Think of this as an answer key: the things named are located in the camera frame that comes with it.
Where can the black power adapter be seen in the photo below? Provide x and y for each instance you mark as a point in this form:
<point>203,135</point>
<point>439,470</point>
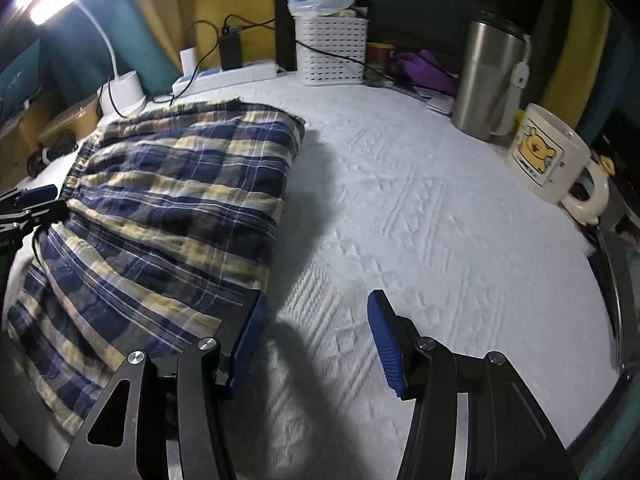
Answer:
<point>230,50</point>

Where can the white desk lamp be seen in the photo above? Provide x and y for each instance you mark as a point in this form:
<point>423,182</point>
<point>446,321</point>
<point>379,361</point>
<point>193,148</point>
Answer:
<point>122,92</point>

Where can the white charger plug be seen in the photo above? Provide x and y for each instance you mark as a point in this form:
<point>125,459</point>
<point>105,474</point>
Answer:
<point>189,62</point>

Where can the white textured tablecloth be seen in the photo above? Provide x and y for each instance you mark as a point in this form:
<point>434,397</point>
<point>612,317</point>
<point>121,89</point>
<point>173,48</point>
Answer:
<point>425,220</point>

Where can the small brown jar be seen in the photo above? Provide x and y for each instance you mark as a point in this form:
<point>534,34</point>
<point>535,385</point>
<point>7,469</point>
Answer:
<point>380,54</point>

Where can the teal curtain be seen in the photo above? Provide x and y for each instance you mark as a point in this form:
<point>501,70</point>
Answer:
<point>135,35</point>

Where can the white power strip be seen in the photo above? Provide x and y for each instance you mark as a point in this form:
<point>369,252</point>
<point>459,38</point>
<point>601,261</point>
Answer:
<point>225,74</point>

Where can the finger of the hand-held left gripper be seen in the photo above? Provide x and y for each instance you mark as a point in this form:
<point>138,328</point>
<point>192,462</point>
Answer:
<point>40,215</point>
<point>40,195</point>

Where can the small yellow toy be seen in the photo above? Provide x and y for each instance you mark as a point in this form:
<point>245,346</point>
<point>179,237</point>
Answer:
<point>608,167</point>

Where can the stainless steel tumbler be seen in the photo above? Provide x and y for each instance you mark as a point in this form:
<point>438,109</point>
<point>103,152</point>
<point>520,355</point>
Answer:
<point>485,80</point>

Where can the yellow curtain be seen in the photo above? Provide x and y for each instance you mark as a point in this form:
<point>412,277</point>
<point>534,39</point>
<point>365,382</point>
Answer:
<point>585,60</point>
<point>160,0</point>

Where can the cream cartoon print mug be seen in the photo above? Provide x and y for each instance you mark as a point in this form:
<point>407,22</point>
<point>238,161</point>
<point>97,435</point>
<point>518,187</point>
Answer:
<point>540,155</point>

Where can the purple cloth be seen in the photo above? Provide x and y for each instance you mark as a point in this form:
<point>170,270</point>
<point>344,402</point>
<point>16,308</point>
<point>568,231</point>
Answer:
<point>425,70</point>

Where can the brown cardboard box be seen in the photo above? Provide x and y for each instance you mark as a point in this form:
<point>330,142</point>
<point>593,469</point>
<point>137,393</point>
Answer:
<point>70,120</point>

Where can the white perforated plastic basket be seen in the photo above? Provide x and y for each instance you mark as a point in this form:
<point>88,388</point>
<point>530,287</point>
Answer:
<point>330,50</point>

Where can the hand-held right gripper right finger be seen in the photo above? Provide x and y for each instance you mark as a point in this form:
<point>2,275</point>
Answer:
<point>382,340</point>

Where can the dark window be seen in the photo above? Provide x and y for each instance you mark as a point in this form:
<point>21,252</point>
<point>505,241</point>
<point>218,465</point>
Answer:
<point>425,0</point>

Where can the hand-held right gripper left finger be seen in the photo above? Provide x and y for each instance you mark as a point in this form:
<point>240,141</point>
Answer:
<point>250,340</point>

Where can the blue plastic bag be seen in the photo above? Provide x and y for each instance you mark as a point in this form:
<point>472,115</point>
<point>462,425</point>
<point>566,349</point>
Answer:
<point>320,0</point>

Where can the blue yellow plaid pants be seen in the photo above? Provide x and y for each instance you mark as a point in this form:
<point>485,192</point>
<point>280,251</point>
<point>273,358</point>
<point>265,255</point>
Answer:
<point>175,200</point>

